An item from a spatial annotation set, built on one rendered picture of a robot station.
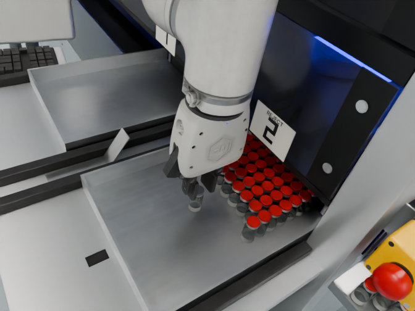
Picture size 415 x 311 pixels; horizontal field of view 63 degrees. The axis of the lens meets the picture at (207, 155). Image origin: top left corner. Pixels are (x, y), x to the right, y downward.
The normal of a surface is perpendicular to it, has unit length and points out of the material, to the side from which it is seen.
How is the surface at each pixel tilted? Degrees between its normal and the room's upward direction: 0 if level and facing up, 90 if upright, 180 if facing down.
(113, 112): 0
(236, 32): 90
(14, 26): 90
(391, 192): 90
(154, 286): 0
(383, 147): 90
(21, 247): 0
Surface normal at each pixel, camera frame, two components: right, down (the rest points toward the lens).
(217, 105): -0.07, 0.69
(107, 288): 0.14, -0.71
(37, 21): 0.43, 0.67
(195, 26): -0.80, 0.33
